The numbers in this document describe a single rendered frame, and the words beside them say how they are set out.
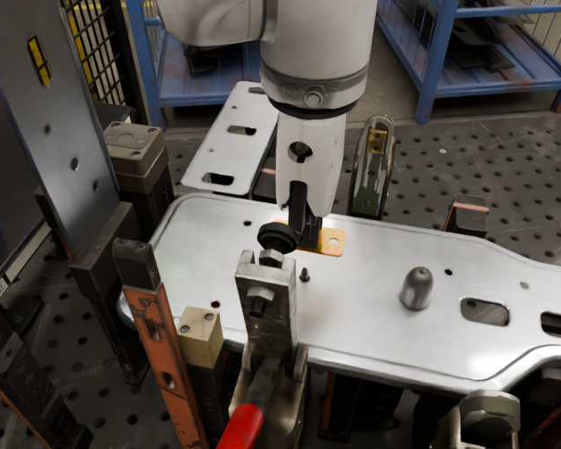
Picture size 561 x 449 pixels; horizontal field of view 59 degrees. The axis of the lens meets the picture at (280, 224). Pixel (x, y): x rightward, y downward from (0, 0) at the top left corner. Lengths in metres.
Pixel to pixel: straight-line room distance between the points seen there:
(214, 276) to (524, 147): 0.99
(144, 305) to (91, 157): 0.27
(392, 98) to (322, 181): 2.45
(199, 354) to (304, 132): 0.23
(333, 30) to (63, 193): 0.36
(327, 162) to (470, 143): 0.98
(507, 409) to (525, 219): 0.82
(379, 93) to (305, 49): 2.53
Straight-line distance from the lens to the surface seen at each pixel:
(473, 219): 0.71
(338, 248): 0.52
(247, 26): 0.34
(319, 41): 0.36
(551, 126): 1.51
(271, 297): 0.32
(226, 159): 0.75
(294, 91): 0.38
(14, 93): 0.52
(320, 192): 0.42
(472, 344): 0.57
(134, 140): 0.71
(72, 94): 0.59
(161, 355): 0.47
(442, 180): 1.22
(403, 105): 2.80
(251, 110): 0.85
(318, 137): 0.39
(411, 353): 0.55
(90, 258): 0.65
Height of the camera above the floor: 1.46
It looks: 46 degrees down
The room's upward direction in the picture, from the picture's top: straight up
